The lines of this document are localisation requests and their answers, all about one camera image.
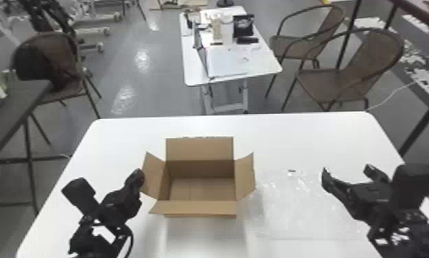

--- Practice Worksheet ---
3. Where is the white side table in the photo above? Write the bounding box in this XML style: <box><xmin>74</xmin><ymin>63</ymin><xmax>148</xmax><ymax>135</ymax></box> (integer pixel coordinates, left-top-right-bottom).
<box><xmin>178</xmin><ymin>5</ymin><xmax>283</xmax><ymax>116</ymax></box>

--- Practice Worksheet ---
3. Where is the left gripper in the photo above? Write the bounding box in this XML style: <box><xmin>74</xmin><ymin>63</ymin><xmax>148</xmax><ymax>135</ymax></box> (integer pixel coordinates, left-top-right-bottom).
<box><xmin>97</xmin><ymin>167</ymin><xmax>146</xmax><ymax>226</ymax></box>

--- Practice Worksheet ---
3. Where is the black box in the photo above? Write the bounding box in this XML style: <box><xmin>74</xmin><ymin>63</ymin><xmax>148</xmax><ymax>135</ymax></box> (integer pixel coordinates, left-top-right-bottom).
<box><xmin>232</xmin><ymin>13</ymin><xmax>256</xmax><ymax>39</ymax></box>

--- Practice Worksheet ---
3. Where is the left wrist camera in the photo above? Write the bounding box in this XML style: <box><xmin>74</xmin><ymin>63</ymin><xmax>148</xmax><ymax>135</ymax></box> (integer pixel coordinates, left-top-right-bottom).
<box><xmin>61</xmin><ymin>177</ymin><xmax>102</xmax><ymax>219</ymax></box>

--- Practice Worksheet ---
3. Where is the white cable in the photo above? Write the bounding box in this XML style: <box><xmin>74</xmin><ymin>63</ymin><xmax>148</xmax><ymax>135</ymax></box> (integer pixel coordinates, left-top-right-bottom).
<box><xmin>364</xmin><ymin>56</ymin><xmax>429</xmax><ymax>111</ymax></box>

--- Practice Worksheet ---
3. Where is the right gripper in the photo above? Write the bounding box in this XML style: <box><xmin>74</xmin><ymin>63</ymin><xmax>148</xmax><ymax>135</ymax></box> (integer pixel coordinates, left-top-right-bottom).
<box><xmin>321</xmin><ymin>163</ymin><xmax>395</xmax><ymax>220</ymax></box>

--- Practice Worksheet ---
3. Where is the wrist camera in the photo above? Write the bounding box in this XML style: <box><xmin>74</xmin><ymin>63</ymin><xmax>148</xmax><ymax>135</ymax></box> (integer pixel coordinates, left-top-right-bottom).
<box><xmin>61</xmin><ymin>177</ymin><xmax>102</xmax><ymax>219</ymax></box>
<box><xmin>391</xmin><ymin>163</ymin><xmax>429</xmax><ymax>214</ymax></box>

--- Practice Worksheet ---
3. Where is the dark side table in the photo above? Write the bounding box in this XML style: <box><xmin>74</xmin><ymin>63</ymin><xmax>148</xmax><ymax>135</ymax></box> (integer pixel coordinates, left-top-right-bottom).
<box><xmin>0</xmin><ymin>76</ymin><xmax>71</xmax><ymax>218</ymax></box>
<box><xmin>334</xmin><ymin>0</ymin><xmax>429</xmax><ymax>158</ymax></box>

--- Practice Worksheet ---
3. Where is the cardboard box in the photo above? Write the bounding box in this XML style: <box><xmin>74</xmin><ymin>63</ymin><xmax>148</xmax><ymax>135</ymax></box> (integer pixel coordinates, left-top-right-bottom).
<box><xmin>139</xmin><ymin>136</ymin><xmax>257</xmax><ymax>219</ymax></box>

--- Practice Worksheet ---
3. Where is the black bag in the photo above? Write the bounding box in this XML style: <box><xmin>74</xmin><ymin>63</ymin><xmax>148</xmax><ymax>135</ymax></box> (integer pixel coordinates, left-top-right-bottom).
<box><xmin>10</xmin><ymin>42</ymin><xmax>58</xmax><ymax>83</ymax></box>

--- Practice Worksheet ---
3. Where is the clear bubble wrap sheet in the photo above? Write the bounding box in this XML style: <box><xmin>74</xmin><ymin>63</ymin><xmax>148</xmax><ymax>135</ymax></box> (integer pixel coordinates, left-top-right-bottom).
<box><xmin>249</xmin><ymin>167</ymin><xmax>371</xmax><ymax>241</ymax></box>

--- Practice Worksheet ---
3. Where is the brown chair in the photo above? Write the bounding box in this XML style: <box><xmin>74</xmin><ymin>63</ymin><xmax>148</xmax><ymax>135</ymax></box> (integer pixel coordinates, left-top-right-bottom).
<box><xmin>10</xmin><ymin>31</ymin><xmax>103</xmax><ymax>120</ymax></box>
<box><xmin>281</xmin><ymin>27</ymin><xmax>406</xmax><ymax>113</ymax></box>
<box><xmin>264</xmin><ymin>3</ymin><xmax>346</xmax><ymax>100</ymax></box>

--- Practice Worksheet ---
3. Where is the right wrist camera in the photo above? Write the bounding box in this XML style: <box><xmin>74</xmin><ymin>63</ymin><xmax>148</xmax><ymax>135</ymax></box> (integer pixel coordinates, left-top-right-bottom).
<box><xmin>391</xmin><ymin>163</ymin><xmax>429</xmax><ymax>214</ymax></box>

